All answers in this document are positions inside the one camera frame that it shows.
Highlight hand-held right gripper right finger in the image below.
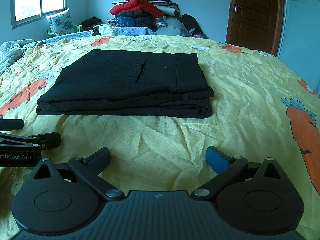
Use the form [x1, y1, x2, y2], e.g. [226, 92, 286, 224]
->
[191, 146, 287, 202]

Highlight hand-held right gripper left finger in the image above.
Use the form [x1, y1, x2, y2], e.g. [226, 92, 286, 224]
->
[31, 147, 125, 202]

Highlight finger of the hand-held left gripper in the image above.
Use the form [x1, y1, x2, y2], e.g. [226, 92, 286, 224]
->
[0, 132, 62, 151]
[0, 118, 25, 131]

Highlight black pants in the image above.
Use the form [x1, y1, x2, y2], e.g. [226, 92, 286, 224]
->
[36, 49, 215, 119]

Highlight yellow carrot print bedsheet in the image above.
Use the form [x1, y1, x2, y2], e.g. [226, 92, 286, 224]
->
[0, 34, 320, 240]

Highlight light blue quilt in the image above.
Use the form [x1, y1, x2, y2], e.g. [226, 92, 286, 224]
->
[0, 39, 47, 73]

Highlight floral white pillow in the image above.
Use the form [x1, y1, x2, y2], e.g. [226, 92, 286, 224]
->
[46, 8, 75, 37]

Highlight green plastic chair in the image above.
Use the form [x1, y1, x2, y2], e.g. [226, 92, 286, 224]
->
[47, 24, 84, 36]

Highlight black and white cloth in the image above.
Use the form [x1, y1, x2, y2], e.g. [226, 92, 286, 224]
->
[92, 24, 117, 37]

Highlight dark brown cloth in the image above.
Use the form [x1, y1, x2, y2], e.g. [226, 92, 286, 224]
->
[80, 16, 102, 30]

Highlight sliding glass window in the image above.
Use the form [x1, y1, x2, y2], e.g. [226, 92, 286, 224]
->
[11, 0, 67, 29]

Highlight blue textured blanket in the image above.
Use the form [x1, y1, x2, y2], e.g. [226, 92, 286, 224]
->
[42, 26, 158, 43]

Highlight brown wooden door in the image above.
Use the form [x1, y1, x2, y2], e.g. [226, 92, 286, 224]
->
[226, 0, 285, 57]

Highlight black backpack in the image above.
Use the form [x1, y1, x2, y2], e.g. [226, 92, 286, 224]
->
[179, 14, 203, 37]

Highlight grey white clothes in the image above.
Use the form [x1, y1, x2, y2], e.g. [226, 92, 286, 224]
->
[152, 16, 189, 37]

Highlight navy blue jacket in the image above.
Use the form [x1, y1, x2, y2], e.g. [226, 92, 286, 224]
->
[115, 10, 157, 30]

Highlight red jacket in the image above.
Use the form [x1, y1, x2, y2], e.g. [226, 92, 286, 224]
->
[110, 0, 164, 18]

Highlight folded white black blankets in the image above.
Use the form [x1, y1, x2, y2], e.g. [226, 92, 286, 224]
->
[112, 0, 179, 16]

